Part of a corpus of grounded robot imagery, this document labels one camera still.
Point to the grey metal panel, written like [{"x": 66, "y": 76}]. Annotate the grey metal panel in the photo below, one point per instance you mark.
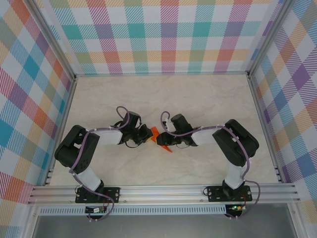
[{"x": 161, "y": 226}]

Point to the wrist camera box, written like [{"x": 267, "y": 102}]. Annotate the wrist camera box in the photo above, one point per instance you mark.
[
  {"x": 180, "y": 122},
  {"x": 133, "y": 119}
]

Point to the orange paper sheet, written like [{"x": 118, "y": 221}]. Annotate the orange paper sheet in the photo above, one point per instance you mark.
[{"x": 155, "y": 130}]

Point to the aluminium table edge rail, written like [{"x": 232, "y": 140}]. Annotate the aluminium table edge rail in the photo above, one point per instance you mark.
[
  {"x": 67, "y": 106},
  {"x": 161, "y": 73},
  {"x": 259, "y": 106}
]

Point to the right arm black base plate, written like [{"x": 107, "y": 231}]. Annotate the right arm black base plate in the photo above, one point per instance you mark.
[{"x": 214, "y": 193}]

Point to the slanted aluminium frame post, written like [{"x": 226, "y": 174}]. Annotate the slanted aluminium frame post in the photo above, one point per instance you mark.
[
  {"x": 57, "y": 41},
  {"x": 269, "y": 37}
]

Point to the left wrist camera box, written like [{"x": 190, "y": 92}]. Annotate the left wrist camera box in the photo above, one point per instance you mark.
[{"x": 133, "y": 119}]

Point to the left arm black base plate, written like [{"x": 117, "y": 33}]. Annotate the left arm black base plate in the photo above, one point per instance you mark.
[{"x": 112, "y": 193}]

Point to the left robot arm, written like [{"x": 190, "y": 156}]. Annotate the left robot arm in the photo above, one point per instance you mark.
[{"x": 74, "y": 151}]

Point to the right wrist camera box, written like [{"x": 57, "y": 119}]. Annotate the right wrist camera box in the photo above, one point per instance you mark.
[{"x": 180, "y": 122}]

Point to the aluminium mounting rail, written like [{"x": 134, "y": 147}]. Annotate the aluminium mounting rail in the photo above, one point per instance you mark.
[{"x": 161, "y": 193}]

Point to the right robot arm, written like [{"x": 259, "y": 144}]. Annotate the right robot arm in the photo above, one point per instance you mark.
[{"x": 235, "y": 146}]

